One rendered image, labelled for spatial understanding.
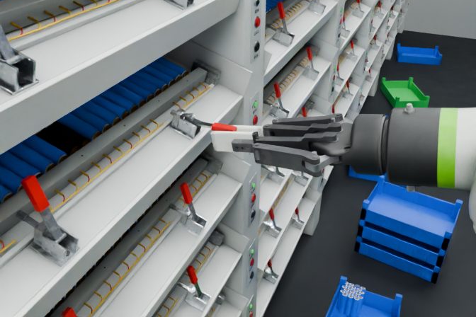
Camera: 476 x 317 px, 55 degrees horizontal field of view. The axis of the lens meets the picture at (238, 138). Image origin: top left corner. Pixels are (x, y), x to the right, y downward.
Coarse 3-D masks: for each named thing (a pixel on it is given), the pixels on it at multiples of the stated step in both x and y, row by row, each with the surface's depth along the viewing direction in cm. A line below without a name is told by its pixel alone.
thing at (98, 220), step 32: (192, 64) 81; (224, 64) 78; (192, 96) 75; (224, 96) 78; (128, 160) 59; (160, 160) 61; (192, 160) 69; (64, 192) 52; (96, 192) 54; (128, 192) 55; (160, 192) 62; (64, 224) 49; (96, 224) 50; (128, 224) 56; (0, 256) 44; (32, 256) 45; (96, 256) 51; (0, 288) 42; (32, 288) 43; (64, 288) 47
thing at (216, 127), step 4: (192, 116) 65; (188, 120) 66; (192, 120) 66; (196, 120) 66; (196, 124) 66; (200, 124) 65; (204, 124) 65; (208, 124) 65; (212, 124) 65; (216, 124) 65; (220, 124) 65; (224, 124) 65; (212, 128) 65; (216, 128) 64; (220, 128) 64; (224, 128) 64; (228, 128) 64; (232, 128) 64; (236, 128) 64
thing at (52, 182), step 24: (192, 72) 76; (168, 96) 69; (144, 120) 64; (96, 144) 56; (120, 144) 61; (72, 168) 52; (24, 192) 48; (48, 192) 50; (0, 216) 45; (0, 240) 44
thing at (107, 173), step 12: (168, 120) 67; (156, 132) 64; (144, 144) 62; (108, 168) 56; (96, 180) 54; (84, 192) 52; (72, 204) 51; (60, 216) 50; (24, 240) 46; (12, 252) 44; (0, 264) 43
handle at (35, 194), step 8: (32, 176) 43; (24, 184) 42; (32, 184) 43; (32, 192) 43; (40, 192) 44; (32, 200) 43; (40, 200) 44; (40, 208) 43; (48, 208) 44; (48, 216) 44; (48, 224) 44; (56, 224) 45; (48, 232) 46; (56, 232) 45; (56, 240) 45
